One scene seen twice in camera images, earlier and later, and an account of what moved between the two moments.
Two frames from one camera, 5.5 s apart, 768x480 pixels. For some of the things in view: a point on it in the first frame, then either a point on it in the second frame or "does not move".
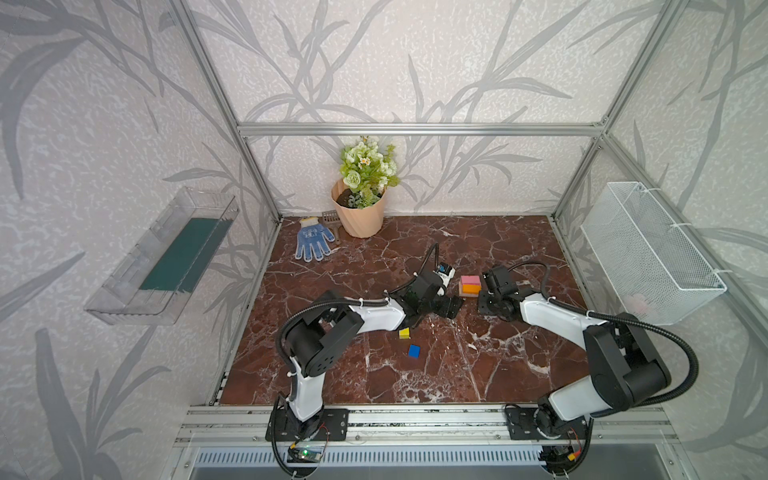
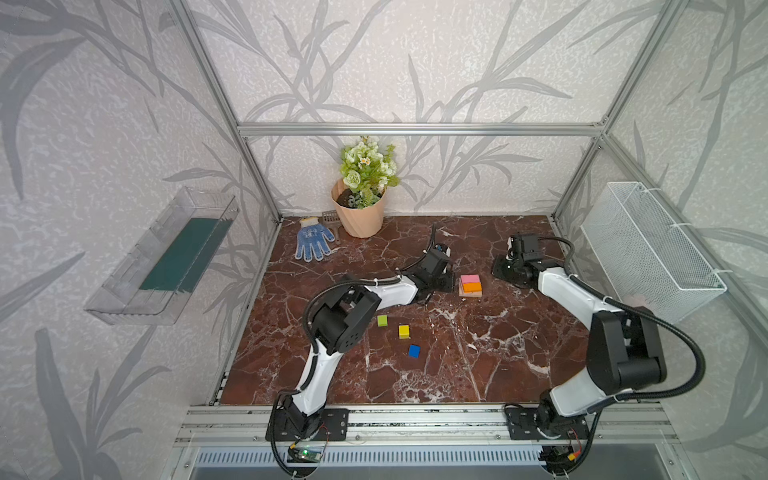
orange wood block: x=471 y=288 does not move
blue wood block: x=414 y=351 does not move
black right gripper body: x=489 y=303 → x=504 y=269
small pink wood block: x=470 y=280 does not move
